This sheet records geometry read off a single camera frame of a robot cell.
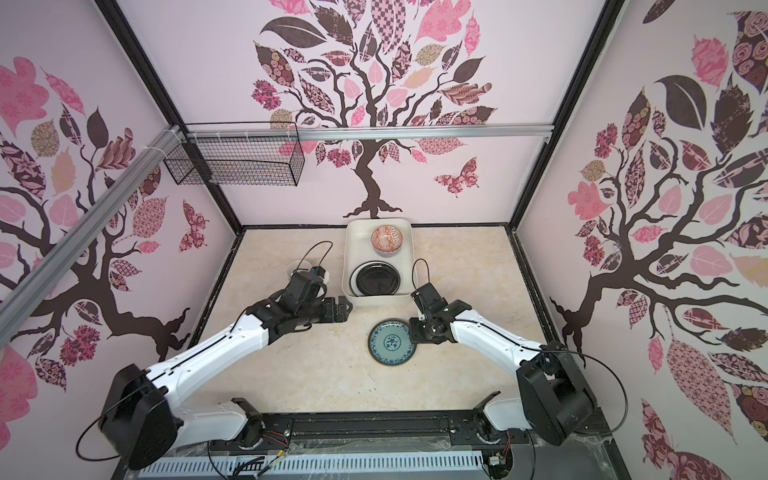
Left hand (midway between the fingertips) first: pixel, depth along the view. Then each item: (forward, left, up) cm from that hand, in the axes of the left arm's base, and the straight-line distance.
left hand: (338, 312), depth 82 cm
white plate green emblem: (+17, -2, -10) cm, 20 cm away
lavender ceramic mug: (+19, +18, -5) cm, 27 cm away
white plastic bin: (+32, -3, -11) cm, 34 cm away
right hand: (-3, -22, -7) cm, 23 cm away
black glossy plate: (+18, -11, -10) cm, 23 cm away
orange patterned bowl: (+34, -13, -8) cm, 38 cm away
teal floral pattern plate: (-5, -15, -10) cm, 19 cm away
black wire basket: (+68, +49, +4) cm, 84 cm away
